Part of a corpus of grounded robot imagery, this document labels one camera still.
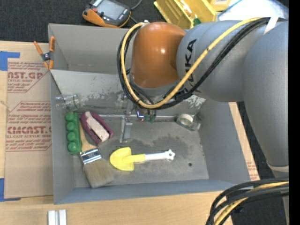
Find brown cardboard board red print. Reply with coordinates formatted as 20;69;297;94
0;40;260;203

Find green studded toy block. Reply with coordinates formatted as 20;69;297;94
65;112;83;155

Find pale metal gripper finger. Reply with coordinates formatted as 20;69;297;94
114;95;128;113
120;116;133;143

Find clear plastic bottle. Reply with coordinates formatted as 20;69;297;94
55;94;84;111

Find purple scrubbing brush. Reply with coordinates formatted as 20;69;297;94
80;111;115;146

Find wooden paintbrush with metal band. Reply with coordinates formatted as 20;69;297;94
78;120;115;189

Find grey metal bin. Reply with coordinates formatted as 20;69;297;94
48;23;253;205

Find yellow and white toy shovel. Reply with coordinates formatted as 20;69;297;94
109;146;176;172

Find clear glass jar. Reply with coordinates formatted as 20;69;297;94
176;113;202;131

